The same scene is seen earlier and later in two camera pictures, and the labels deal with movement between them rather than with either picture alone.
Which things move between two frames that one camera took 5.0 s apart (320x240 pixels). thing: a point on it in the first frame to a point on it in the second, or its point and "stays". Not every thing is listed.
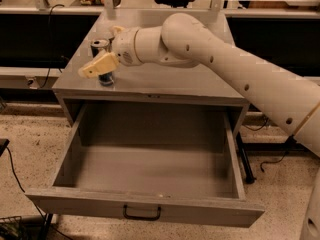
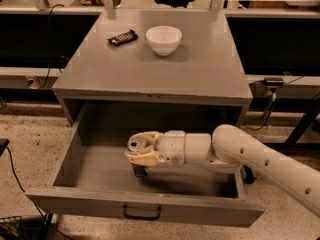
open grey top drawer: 170,162 stays
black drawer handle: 141,218 stays
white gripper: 124,46 to 171,147
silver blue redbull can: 99,47 to 136,143
